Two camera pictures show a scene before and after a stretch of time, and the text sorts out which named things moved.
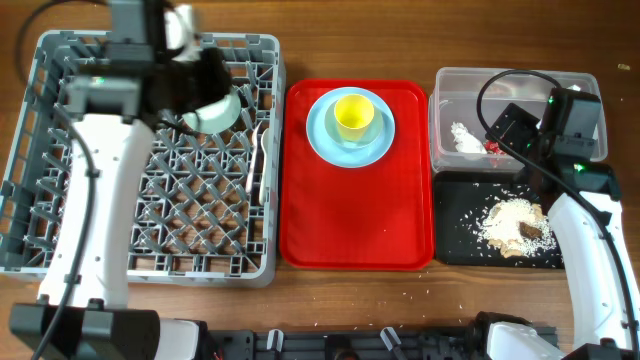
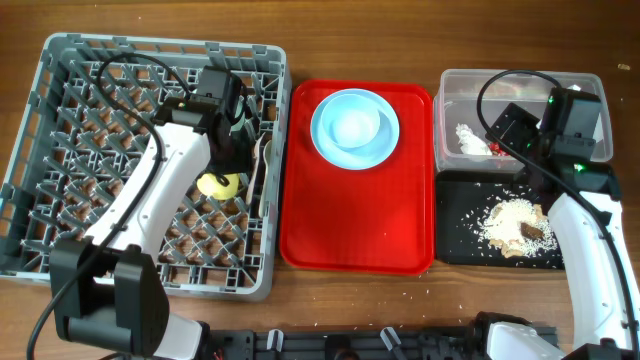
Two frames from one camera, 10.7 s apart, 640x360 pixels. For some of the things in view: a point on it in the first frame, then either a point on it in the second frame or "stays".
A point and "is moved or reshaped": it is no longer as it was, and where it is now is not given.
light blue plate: (340, 156) stays
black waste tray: (460, 203) stays
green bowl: (218, 116) is moved or reshaped
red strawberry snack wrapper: (493, 146) stays
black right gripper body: (521, 135) stays
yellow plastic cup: (353, 114) to (209, 185)
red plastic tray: (377, 216) stays
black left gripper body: (195, 83) to (239, 157)
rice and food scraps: (515, 227) stays
